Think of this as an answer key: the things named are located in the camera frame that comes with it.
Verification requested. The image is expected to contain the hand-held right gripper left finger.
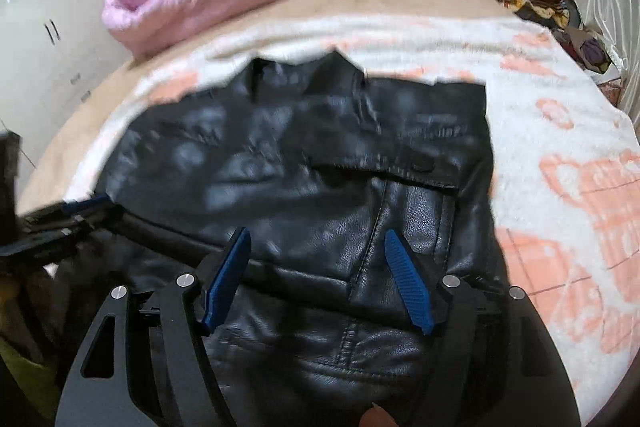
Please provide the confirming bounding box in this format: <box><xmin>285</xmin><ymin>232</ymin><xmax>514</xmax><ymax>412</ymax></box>
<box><xmin>54</xmin><ymin>227</ymin><xmax>252</xmax><ymax>427</ymax></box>

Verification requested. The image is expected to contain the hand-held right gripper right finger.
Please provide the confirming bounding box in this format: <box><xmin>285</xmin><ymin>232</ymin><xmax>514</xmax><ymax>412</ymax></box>
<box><xmin>384</xmin><ymin>228</ymin><xmax>583</xmax><ymax>427</ymax></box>

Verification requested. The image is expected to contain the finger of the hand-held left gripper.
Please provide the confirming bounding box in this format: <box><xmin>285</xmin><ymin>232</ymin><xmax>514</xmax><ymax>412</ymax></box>
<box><xmin>55</xmin><ymin>193</ymin><xmax>113</xmax><ymax>214</ymax></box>
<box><xmin>65</xmin><ymin>206</ymin><xmax>128</xmax><ymax>235</ymax></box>

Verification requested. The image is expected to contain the black leather jacket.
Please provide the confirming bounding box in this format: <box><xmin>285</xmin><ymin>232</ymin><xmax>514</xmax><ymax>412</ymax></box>
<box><xmin>50</xmin><ymin>49</ymin><xmax>516</xmax><ymax>427</ymax></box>

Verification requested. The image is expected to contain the small heap of dark clothes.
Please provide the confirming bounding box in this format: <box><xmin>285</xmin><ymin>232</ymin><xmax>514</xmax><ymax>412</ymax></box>
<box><xmin>550</xmin><ymin>19</ymin><xmax>613</xmax><ymax>75</ymax></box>

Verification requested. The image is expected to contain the person's right hand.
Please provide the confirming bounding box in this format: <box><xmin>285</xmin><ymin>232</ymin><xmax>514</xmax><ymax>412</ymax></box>
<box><xmin>360</xmin><ymin>402</ymin><xmax>396</xmax><ymax>427</ymax></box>

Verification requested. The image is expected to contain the yellow-green cloth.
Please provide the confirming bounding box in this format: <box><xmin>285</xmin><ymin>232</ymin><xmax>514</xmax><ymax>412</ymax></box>
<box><xmin>0</xmin><ymin>332</ymin><xmax>63</xmax><ymax>413</ymax></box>

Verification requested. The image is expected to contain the white and orange printed blanket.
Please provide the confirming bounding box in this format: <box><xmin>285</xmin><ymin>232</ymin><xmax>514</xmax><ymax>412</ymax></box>
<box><xmin>65</xmin><ymin>14</ymin><xmax>640</xmax><ymax>427</ymax></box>

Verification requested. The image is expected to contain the white wardrobe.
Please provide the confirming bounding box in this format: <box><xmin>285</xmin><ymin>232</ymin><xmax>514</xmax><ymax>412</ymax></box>
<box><xmin>0</xmin><ymin>0</ymin><xmax>136</xmax><ymax>168</ymax></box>

